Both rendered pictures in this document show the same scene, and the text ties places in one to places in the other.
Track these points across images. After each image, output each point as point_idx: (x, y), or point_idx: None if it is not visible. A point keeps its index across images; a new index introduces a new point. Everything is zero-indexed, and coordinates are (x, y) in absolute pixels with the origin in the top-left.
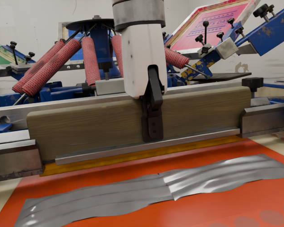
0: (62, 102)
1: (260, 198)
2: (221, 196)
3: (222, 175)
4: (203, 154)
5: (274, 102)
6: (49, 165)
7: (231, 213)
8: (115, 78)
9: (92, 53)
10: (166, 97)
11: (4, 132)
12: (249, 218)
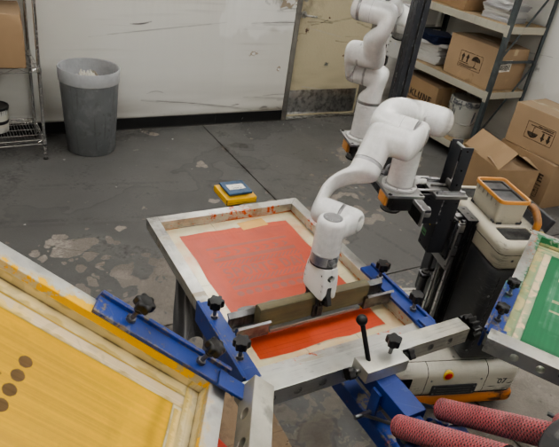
0: (404, 333)
1: (259, 296)
2: (273, 297)
3: None
4: None
5: (225, 343)
6: None
7: (271, 291)
8: (389, 364)
9: (496, 414)
10: (305, 293)
11: (420, 323)
12: (265, 289)
